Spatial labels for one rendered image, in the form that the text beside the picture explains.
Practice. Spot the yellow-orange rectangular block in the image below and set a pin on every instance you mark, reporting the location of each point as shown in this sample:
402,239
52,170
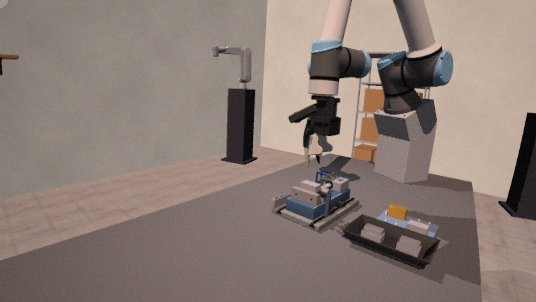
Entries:
397,211

